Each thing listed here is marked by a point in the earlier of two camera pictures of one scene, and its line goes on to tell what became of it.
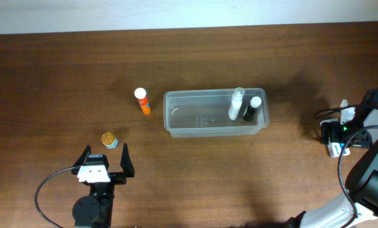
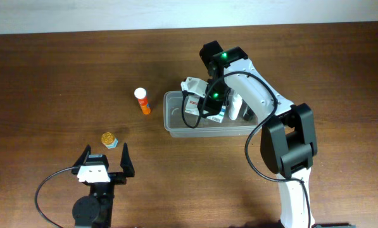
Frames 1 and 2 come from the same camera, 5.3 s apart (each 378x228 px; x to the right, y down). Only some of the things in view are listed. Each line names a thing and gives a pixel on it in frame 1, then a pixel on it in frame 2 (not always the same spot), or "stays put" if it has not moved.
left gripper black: [119, 177] stays put
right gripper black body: [337, 132] → [215, 90]
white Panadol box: [335, 149] → [191, 107]
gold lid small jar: [109, 140] stays put
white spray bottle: [236, 102] stays put
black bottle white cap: [255, 102] stays put
